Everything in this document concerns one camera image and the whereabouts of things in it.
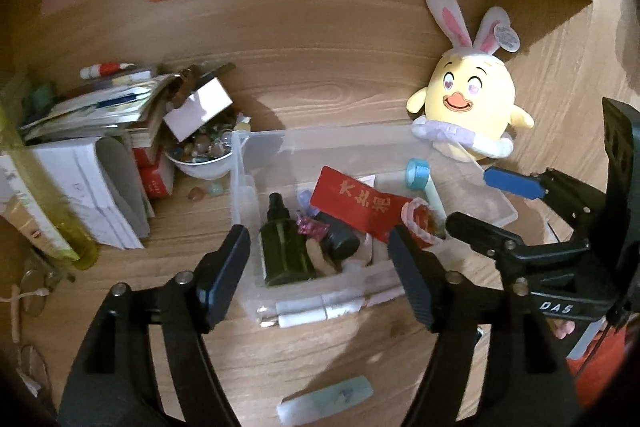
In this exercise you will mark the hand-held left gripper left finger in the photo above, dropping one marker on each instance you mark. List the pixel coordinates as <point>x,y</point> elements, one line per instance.
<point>227,279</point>

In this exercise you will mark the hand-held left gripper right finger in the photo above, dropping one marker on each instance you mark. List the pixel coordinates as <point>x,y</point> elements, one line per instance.
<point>412,282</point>

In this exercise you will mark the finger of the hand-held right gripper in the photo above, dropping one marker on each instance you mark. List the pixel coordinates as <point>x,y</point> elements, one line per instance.
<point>480,232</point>
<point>510,182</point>

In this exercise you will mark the beige squeeze tube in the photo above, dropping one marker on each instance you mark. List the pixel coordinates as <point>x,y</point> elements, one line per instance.
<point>325,264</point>

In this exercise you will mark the red envelope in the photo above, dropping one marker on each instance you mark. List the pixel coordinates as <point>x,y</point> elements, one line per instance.
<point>355,202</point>

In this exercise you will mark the clear plastic bin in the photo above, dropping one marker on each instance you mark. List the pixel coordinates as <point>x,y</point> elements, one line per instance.
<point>280,157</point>

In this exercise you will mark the person's right hand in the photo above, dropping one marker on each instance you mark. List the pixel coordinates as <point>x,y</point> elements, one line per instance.
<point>565,330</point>

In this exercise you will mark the pale green capped tube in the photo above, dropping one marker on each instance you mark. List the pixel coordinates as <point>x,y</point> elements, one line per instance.
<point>435,207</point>

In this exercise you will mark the dark green spray bottle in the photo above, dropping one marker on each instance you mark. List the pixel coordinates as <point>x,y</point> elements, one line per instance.
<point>285,252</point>

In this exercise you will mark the black round jar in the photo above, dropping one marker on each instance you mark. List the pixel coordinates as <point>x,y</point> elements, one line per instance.
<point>342,237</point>

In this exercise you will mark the white tube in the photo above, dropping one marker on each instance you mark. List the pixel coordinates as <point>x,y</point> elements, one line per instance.
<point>320,309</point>

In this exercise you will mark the yellow chick plush toy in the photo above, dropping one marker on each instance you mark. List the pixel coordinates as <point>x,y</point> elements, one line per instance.
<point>470,92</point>

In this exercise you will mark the pink wrapped candy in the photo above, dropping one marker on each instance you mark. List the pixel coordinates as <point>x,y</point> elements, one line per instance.
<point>311,226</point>

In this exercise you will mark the red cloth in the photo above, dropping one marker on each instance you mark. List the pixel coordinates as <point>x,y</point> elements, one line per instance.
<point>602,367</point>

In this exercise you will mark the white bowl of pebbles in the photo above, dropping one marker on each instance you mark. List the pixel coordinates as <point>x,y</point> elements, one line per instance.
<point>200,162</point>

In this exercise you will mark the red boxes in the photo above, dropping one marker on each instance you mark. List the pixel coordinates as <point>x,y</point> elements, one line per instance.
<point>155,174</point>

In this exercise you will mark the light green tube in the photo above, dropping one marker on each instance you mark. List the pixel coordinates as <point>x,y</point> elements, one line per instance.
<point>325,399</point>

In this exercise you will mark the small open cardboard box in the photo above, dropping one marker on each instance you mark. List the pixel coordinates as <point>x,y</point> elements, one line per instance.
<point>197,109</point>

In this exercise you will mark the eyeglasses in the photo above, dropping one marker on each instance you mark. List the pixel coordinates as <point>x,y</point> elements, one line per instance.
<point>40,289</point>

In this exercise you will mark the yellow-green plastic bottle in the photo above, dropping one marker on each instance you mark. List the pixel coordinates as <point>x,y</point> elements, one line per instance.
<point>50,207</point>

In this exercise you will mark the stack of books and papers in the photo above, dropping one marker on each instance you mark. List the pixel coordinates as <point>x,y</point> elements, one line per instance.
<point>100,104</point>

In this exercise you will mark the white red glue stick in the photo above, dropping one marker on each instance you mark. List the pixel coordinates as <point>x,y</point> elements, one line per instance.
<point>105,70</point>

